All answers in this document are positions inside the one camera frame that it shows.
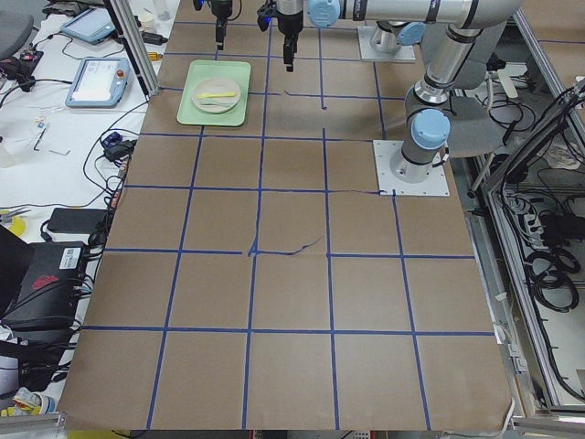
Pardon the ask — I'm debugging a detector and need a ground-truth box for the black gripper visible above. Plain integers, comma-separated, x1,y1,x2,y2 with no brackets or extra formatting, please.
192,0,233,50
257,0,303,72

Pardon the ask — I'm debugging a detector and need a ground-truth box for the white round plate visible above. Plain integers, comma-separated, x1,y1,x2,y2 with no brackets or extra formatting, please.
192,77,241,113

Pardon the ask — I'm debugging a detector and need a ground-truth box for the yellow plastic fork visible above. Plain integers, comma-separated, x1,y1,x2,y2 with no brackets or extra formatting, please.
197,91,238,100

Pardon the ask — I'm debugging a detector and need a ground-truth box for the mint green serving tray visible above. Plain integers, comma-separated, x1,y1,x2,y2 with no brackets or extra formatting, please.
176,59,251,127

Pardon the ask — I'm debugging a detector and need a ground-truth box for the white plastic cup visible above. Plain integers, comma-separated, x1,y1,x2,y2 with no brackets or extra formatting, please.
138,10,156,32

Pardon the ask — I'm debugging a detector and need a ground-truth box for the gold metal cylinder tool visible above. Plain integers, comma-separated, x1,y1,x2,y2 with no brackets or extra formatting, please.
148,52,164,61

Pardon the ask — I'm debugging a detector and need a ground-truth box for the pale green plastic spoon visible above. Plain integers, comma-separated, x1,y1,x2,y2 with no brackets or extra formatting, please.
197,100,235,112

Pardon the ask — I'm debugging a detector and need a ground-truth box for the far teach pendant tablet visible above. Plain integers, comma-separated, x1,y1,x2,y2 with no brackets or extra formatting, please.
60,8,115,45

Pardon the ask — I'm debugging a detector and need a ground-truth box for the teach pendant tablet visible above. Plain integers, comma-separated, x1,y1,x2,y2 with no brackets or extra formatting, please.
60,8,115,45
65,58,131,108

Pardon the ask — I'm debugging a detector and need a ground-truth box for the near teach pendant tablet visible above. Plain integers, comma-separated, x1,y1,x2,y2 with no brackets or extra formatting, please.
65,58,131,108

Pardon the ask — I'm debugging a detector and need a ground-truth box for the grey white office chair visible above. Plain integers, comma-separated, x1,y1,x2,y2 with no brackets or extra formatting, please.
447,21,506,158

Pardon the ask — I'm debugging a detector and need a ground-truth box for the aluminium frame post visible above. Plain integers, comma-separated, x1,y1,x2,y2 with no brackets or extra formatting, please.
103,0,160,99

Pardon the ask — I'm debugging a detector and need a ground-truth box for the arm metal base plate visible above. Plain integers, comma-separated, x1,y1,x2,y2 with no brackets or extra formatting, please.
373,140,450,197
357,23,416,63

